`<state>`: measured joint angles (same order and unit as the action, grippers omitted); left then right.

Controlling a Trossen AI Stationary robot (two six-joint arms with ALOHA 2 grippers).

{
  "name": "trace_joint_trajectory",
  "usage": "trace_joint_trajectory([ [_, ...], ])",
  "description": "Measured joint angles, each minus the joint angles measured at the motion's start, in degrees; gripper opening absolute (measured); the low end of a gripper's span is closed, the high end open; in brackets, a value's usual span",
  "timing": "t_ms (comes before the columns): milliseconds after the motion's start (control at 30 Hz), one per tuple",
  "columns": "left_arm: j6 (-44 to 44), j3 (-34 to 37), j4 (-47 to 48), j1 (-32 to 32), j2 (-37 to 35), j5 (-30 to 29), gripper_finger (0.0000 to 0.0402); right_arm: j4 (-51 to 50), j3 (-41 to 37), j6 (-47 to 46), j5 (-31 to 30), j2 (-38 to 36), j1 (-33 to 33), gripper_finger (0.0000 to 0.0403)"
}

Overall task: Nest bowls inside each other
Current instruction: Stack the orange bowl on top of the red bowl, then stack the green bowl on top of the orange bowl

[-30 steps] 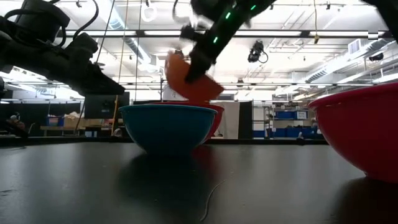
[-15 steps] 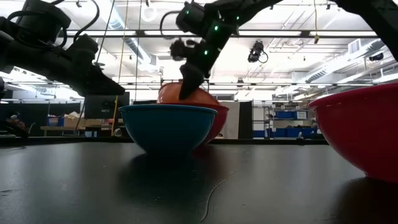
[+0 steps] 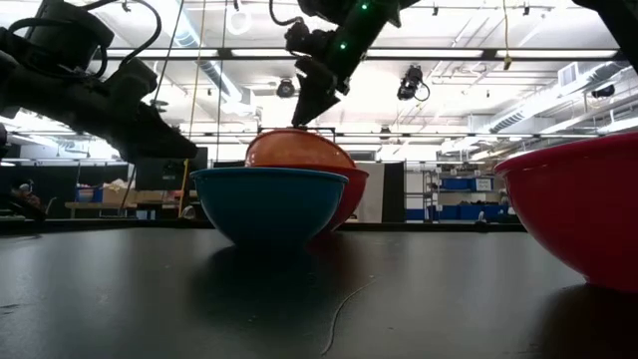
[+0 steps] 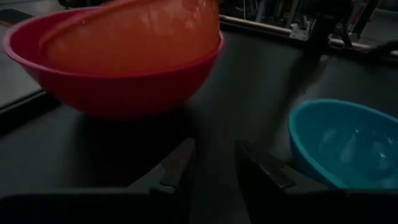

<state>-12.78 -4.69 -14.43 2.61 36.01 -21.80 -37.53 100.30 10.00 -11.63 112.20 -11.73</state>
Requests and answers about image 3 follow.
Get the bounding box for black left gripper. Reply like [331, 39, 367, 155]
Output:
[0, 49, 198, 164]

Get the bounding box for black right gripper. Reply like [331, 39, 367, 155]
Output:
[284, 17, 350, 129]

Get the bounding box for orange plastic bowl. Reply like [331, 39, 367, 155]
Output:
[244, 128, 358, 170]

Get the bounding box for blue plastic bowl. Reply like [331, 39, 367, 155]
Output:
[190, 167, 349, 246]

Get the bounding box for large red plastic bowl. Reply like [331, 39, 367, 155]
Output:
[493, 131, 638, 293]

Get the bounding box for black computer monitor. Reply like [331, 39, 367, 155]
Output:
[135, 147, 209, 191]

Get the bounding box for cardboard box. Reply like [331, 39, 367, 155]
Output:
[101, 179, 140, 204]

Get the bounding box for wooden background table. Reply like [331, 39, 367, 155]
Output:
[64, 200, 181, 219]

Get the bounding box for small blue bin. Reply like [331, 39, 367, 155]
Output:
[74, 185, 104, 203]

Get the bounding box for medium red plastic bowl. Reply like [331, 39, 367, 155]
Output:
[321, 166, 371, 233]

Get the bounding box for white upright panel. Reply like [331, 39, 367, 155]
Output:
[354, 162, 385, 223]

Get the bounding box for black upright panel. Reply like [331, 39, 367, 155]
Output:
[382, 162, 407, 223]

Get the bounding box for person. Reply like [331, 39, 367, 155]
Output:
[9, 179, 45, 220]

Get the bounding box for blue bin with white label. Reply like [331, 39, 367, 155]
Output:
[441, 177, 494, 192]

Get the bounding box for row of low blue bins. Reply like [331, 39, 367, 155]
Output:
[405, 203, 509, 222]

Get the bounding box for white ceiling vent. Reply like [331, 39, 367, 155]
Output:
[557, 61, 580, 89]

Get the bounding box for round black ceiling camera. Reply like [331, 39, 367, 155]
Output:
[275, 78, 297, 100]

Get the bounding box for yellow hanging cable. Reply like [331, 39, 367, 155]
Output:
[177, 0, 207, 218]

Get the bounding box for silver ceiling air duct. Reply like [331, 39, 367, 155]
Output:
[163, 14, 256, 117]

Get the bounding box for black overhead camera with cable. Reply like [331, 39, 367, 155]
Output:
[396, 64, 432, 103]

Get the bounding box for white hanging ring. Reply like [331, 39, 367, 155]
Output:
[226, 3, 253, 37]

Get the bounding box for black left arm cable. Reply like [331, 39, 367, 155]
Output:
[82, 0, 163, 69]

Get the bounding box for black overhead frame bar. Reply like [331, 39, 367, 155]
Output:
[104, 47, 622, 62]

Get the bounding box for yellow hanging cord with plug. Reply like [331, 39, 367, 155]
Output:
[501, 0, 513, 72]

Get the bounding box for thin wire on table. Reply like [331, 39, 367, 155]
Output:
[320, 276, 380, 356]

